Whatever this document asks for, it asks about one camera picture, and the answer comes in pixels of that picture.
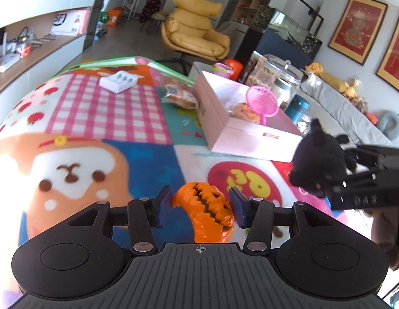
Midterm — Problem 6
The packaged small bread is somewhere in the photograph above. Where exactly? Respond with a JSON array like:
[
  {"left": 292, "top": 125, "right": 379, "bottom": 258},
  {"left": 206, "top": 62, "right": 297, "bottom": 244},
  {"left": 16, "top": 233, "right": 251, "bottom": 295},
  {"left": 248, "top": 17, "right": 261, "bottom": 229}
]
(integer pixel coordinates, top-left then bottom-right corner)
[{"left": 230, "top": 102, "right": 260, "bottom": 124}]

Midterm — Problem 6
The white wall shelf unit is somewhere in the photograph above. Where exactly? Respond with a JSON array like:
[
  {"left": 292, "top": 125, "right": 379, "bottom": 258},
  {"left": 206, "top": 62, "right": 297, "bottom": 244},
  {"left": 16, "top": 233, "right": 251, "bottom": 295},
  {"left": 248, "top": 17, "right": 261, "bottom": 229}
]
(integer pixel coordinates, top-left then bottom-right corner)
[{"left": 0, "top": 0, "right": 100, "bottom": 106}]

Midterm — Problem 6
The white tumbler bottle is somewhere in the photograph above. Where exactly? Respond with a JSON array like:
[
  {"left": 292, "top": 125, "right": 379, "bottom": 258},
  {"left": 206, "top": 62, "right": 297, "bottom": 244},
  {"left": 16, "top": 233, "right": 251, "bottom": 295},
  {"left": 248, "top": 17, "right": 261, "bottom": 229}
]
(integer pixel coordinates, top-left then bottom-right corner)
[{"left": 271, "top": 78, "right": 292, "bottom": 107}]

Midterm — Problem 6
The pink plastic strainer scoop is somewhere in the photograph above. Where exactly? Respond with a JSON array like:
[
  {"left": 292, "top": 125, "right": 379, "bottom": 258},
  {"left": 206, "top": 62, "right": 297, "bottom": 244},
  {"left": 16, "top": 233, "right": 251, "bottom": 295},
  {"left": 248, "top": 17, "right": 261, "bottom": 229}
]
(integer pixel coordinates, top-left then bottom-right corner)
[{"left": 245, "top": 86, "right": 279, "bottom": 126}]

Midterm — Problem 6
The black plush toy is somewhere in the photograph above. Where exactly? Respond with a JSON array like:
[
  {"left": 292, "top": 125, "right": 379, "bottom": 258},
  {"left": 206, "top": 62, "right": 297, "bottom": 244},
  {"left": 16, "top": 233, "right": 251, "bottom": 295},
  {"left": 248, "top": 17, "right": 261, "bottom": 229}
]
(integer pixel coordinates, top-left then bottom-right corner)
[{"left": 289, "top": 119, "right": 356, "bottom": 198}]

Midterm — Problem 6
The glass fish tank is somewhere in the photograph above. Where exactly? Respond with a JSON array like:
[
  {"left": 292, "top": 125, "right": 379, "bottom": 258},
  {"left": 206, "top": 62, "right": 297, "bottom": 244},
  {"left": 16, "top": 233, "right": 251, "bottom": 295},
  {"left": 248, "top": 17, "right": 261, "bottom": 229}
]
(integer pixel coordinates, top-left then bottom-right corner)
[{"left": 254, "top": 5, "right": 322, "bottom": 59}]

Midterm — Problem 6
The orange pumpkin toy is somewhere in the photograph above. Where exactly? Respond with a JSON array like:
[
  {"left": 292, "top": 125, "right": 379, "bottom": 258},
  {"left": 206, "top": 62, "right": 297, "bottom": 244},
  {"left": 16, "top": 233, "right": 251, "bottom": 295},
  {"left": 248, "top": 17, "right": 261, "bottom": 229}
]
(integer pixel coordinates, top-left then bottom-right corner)
[{"left": 172, "top": 182, "right": 234, "bottom": 243}]

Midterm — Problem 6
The pink toy bucket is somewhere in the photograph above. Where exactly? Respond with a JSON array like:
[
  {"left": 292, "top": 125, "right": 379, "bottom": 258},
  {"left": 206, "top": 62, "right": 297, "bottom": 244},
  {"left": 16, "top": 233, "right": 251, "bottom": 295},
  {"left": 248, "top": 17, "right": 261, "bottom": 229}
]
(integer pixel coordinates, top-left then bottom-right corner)
[{"left": 210, "top": 62, "right": 234, "bottom": 79}]

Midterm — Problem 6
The packaged bread in clear bag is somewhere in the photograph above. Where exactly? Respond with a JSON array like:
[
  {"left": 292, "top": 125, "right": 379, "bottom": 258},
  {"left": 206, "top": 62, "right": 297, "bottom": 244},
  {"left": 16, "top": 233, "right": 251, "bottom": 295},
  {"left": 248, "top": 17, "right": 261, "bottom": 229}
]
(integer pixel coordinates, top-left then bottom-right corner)
[{"left": 157, "top": 76, "right": 198, "bottom": 110}]

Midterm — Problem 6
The yellow duck plush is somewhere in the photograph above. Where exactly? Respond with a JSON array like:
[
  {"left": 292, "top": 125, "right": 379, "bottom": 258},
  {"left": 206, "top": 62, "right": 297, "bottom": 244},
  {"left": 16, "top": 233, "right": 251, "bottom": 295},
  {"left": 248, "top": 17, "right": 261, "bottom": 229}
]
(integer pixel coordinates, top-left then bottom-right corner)
[{"left": 304, "top": 62, "right": 361, "bottom": 99}]

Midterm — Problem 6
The small glass jar of nuts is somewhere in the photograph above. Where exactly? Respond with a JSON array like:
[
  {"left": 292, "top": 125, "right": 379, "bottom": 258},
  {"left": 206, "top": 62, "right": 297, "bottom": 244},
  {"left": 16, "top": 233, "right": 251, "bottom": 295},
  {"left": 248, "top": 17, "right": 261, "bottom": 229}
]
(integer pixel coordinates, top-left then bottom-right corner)
[{"left": 296, "top": 116, "right": 311, "bottom": 136}]

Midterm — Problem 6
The white SF courier box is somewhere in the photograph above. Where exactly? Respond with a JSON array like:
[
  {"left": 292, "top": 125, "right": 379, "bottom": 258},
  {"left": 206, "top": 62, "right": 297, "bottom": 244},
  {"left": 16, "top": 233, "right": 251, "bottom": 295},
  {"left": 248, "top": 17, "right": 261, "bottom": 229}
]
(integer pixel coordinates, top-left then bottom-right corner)
[{"left": 50, "top": 9, "right": 90, "bottom": 36}]

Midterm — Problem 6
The large glass jar with lid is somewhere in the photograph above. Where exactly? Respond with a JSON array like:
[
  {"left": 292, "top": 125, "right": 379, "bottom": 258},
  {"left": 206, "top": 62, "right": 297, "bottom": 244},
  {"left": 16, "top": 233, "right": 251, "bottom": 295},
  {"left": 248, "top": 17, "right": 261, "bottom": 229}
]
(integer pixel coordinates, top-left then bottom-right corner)
[{"left": 247, "top": 59, "right": 302, "bottom": 95}]

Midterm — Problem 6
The pink gift box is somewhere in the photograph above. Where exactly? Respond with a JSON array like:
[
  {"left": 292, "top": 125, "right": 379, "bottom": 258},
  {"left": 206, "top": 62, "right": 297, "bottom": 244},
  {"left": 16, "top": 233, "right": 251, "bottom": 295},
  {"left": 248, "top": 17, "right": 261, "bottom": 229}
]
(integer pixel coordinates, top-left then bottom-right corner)
[{"left": 194, "top": 72, "right": 303, "bottom": 162}]

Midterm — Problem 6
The orange shopping bag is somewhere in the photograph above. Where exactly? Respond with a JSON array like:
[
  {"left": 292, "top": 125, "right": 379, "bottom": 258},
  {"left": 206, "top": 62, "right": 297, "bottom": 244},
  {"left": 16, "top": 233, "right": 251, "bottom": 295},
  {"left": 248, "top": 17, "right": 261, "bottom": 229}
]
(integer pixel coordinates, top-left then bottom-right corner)
[{"left": 106, "top": 9, "right": 123, "bottom": 27}]

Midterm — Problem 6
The yellow leather armchair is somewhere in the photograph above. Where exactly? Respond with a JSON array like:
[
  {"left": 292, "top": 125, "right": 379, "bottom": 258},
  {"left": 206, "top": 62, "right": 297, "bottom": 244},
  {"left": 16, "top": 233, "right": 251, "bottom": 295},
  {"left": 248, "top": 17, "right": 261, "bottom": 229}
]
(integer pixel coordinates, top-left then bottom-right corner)
[{"left": 159, "top": 0, "right": 231, "bottom": 75}]

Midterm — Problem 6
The grey neck pillow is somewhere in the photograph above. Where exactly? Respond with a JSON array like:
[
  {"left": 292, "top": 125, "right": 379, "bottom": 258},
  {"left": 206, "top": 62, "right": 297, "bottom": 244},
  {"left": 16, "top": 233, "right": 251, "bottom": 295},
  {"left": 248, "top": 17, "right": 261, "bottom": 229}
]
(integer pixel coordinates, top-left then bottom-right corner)
[{"left": 377, "top": 111, "right": 399, "bottom": 141}]

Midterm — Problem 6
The teal thermos bottle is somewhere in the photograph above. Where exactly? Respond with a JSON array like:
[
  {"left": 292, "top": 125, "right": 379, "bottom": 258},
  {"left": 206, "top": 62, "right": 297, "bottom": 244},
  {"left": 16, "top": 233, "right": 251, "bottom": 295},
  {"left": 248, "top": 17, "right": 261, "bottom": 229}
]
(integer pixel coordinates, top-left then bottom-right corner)
[{"left": 285, "top": 94, "right": 310, "bottom": 125}]

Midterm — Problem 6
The colourful cartoon play mat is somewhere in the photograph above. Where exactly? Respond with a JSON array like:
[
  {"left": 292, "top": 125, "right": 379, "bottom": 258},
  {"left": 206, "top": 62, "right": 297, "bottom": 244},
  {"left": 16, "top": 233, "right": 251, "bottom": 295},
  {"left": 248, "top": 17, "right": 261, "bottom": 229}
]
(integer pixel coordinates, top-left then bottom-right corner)
[{"left": 0, "top": 57, "right": 330, "bottom": 308}]

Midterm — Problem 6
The white battery charger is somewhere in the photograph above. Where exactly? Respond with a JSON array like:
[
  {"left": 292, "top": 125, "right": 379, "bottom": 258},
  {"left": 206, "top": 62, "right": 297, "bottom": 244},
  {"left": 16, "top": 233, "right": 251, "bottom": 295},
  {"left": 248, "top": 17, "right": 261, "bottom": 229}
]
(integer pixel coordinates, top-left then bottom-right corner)
[{"left": 99, "top": 71, "right": 139, "bottom": 94}]

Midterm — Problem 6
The grey covered sofa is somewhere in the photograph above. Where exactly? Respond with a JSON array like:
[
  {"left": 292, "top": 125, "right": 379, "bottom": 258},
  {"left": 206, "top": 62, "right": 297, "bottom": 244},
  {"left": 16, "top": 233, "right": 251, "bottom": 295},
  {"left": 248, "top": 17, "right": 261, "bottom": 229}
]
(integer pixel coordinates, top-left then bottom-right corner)
[{"left": 299, "top": 75, "right": 393, "bottom": 147}]

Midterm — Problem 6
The red framed wall picture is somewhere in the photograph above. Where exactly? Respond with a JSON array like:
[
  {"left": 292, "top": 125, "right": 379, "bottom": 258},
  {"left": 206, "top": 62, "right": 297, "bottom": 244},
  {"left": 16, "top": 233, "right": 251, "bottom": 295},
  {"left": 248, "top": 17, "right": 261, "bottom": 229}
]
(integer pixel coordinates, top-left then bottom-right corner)
[{"left": 328, "top": 0, "right": 388, "bottom": 66}]

